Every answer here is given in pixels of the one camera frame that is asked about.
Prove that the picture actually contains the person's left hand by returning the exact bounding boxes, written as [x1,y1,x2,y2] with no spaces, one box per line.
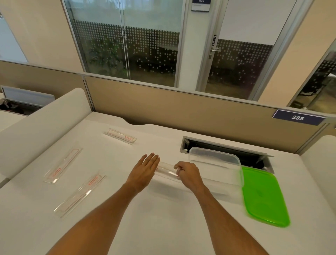
[126,153,160,194]

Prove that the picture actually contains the person's right hand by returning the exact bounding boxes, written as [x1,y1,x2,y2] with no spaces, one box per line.
[174,161,207,194]

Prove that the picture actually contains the person's left forearm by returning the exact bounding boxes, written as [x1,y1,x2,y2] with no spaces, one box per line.
[46,181,139,255]

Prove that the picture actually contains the person's right forearm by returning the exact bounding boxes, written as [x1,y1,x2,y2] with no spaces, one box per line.
[194,184,271,255]

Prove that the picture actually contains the clear plastic food container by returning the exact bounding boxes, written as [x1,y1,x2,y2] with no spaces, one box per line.
[188,147,245,197]

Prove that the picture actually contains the beige desk partition panel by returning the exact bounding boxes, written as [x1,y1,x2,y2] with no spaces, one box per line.
[0,60,93,111]
[85,74,336,155]

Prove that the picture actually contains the green plastic container lid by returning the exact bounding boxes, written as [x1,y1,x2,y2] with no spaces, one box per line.
[241,166,291,228]

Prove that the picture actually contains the white desk side divider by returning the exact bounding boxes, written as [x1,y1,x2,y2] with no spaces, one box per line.
[300,135,336,212]
[0,87,92,180]

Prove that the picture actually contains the dotted frosted glass window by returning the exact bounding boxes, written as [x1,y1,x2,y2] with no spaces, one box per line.
[62,0,186,88]

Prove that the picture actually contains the blue desk number sign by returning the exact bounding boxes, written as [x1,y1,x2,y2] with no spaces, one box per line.
[272,109,326,126]

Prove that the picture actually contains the blue white door sign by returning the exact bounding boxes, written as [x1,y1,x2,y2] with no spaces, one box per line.
[191,0,212,12]

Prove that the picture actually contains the grey desk cable tray opening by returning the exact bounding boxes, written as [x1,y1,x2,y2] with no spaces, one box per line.
[180,136,275,174]

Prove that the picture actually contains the glass door with grey frame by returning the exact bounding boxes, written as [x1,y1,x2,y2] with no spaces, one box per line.
[195,0,314,101]

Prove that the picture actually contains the grey cable tray flap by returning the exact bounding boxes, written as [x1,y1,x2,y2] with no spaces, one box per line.
[1,85,55,107]

